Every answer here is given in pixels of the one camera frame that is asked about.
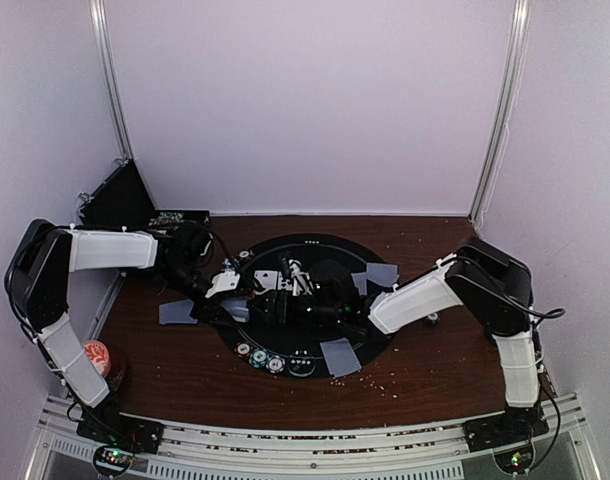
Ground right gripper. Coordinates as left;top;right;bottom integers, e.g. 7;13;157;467
247;289;344;325

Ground grey card deck box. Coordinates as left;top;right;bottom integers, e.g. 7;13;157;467
221;298;250;323

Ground two of spades card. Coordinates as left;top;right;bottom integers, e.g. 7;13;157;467
254;270;278;291

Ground dealt card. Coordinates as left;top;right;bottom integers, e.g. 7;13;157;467
320;338;362;378
366;263;388;283

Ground white blue chip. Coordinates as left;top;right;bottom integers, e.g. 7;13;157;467
266;355;286;374

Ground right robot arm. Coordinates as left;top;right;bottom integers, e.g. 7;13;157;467
248;238;565;442

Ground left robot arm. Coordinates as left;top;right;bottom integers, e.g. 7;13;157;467
4;218;260;444

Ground round black poker mat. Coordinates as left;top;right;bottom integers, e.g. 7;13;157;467
216;234;393;379

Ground leftover cards on table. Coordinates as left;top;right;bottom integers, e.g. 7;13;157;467
159;300;198;326

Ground green chip stack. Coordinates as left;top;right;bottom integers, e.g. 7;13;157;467
424;313;440;327

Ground black poker set case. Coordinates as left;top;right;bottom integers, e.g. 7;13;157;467
78;159;213;245

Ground red patterned tin can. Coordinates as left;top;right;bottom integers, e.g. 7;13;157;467
83;340;127;391

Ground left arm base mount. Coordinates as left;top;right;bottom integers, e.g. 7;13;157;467
76;417;164;478

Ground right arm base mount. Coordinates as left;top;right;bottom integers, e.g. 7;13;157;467
463;413;549;476

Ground aluminium front rail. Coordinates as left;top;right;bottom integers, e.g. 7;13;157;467
32;392;594;480

